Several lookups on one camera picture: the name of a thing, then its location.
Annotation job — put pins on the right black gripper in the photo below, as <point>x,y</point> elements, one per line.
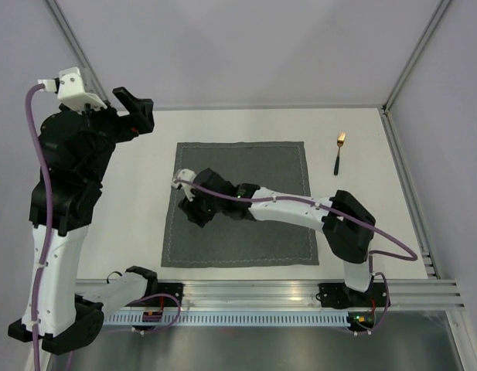
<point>192,209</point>

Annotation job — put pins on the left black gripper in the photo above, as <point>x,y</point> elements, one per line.
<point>140,121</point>

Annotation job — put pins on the grey cloth napkin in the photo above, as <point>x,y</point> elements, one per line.
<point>280,166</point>

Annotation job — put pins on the gold fork black handle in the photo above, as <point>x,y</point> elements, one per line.
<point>340,142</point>

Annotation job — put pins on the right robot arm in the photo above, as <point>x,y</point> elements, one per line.
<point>344,222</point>

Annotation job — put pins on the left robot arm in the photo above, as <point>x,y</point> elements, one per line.
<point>74,149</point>

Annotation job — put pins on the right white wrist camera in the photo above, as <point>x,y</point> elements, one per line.
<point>184,179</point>

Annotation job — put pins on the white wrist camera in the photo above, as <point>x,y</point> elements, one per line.
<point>184,179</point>
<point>71,90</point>

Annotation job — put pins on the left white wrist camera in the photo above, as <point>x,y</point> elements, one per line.
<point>71,90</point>

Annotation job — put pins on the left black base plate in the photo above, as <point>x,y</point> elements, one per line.
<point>171,288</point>

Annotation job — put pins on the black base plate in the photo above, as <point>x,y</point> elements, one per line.
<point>338,296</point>
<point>171,288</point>

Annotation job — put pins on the aluminium front rail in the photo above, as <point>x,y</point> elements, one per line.
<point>405,295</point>

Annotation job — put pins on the white slotted cable duct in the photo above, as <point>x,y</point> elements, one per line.
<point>231,318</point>

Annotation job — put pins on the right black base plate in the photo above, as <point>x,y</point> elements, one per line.
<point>338,296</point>

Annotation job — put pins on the aluminium cage frame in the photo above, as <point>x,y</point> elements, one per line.
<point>230,71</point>

